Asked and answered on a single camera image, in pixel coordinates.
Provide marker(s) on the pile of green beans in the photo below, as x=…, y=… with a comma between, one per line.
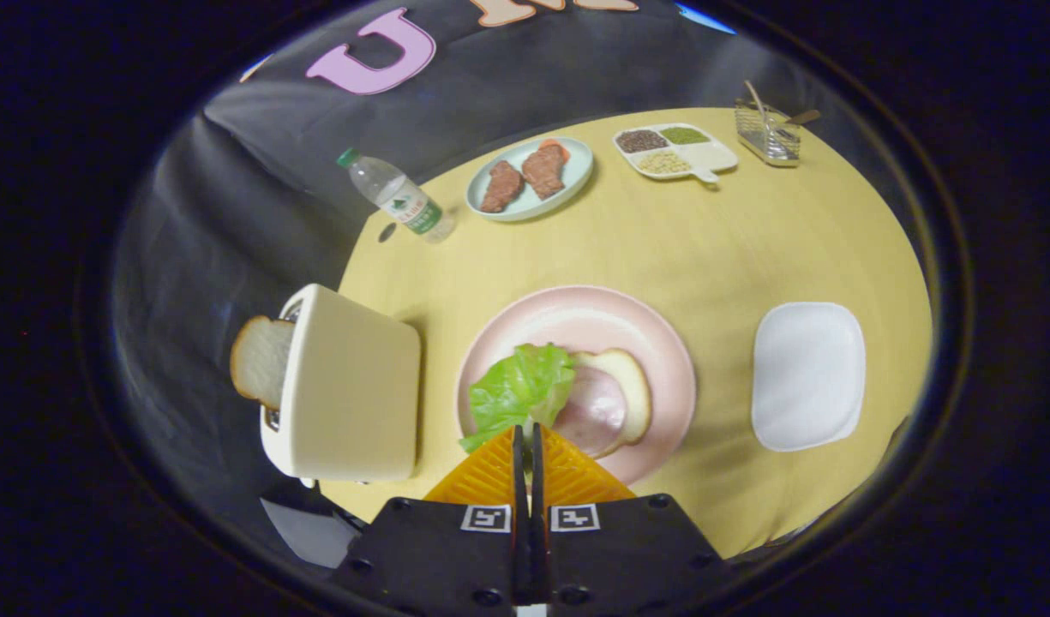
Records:
x=684, y=134

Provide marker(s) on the wooden spoon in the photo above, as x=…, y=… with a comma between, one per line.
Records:
x=803, y=116

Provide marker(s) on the clear plastic water bottle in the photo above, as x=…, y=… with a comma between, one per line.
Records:
x=400, y=199

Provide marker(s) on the orange carrot slice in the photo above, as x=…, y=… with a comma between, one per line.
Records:
x=563, y=147

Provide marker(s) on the brown meat piece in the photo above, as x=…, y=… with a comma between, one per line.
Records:
x=500, y=187
x=543, y=171

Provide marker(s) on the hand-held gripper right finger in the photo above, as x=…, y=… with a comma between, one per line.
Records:
x=619, y=548

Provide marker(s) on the white square plate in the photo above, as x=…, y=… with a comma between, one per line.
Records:
x=807, y=377

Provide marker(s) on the wooden stick utensil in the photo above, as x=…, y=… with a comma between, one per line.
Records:
x=755, y=98

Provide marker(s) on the toasted white bread slice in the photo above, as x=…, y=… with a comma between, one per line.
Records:
x=259, y=360

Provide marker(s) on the white divided dish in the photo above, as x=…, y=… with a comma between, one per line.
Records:
x=713, y=156

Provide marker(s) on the pile of pale soybeans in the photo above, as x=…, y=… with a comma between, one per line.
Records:
x=663, y=163

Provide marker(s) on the green lettuce leaf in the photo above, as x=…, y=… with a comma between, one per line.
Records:
x=516, y=390

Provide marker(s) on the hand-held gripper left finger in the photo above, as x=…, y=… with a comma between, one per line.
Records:
x=456, y=548

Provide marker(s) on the clear utensil holder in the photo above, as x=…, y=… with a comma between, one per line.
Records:
x=769, y=141

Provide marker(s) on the cream toaster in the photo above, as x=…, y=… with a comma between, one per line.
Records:
x=353, y=394

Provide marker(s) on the pile of dark red beans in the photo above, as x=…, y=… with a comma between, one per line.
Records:
x=641, y=141

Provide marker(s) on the pink plate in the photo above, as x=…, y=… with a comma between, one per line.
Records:
x=576, y=317

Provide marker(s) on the light blue plate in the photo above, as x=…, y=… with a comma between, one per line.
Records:
x=524, y=211

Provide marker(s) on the pink ham slice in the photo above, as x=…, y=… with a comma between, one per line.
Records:
x=593, y=411

